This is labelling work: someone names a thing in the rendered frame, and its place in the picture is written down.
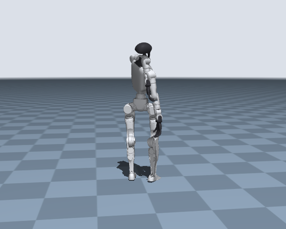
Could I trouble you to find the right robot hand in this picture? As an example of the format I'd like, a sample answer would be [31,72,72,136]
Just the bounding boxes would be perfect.
[153,116,162,137]

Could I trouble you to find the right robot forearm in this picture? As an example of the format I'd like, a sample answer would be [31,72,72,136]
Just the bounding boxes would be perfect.
[153,93,163,121]

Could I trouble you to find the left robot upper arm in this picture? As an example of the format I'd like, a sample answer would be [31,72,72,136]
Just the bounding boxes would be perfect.
[130,54,151,65]

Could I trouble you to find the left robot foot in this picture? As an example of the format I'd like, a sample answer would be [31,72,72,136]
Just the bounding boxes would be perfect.
[128,171,136,180]

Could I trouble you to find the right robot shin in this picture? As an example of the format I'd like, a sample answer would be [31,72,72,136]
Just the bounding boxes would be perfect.
[148,138,159,176]

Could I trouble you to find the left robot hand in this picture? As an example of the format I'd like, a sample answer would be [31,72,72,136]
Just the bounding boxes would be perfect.
[145,79,155,102]

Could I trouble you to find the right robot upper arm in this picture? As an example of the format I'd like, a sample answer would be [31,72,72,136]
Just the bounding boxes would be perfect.
[146,69,158,100]

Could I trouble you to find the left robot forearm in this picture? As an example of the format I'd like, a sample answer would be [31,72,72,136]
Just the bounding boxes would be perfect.
[141,58,150,84]

